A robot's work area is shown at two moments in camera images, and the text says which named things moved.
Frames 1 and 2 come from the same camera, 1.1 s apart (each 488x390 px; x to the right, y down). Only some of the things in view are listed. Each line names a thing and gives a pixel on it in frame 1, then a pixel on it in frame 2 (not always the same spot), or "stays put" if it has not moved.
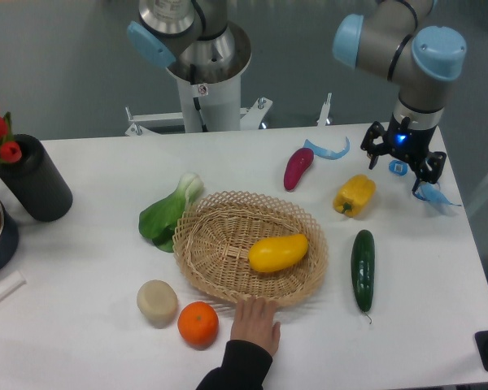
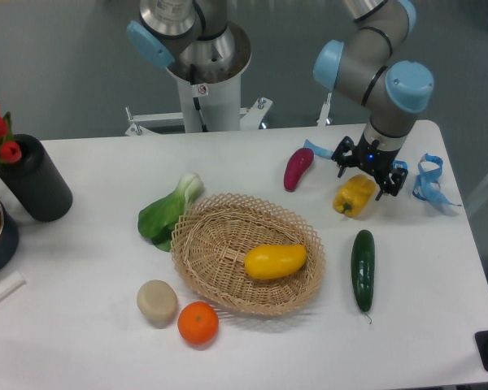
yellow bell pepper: [354, 194] stays put
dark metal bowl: [1, 236] stays put
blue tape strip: [325, 153] stays put
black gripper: [407, 143] → [374, 158]
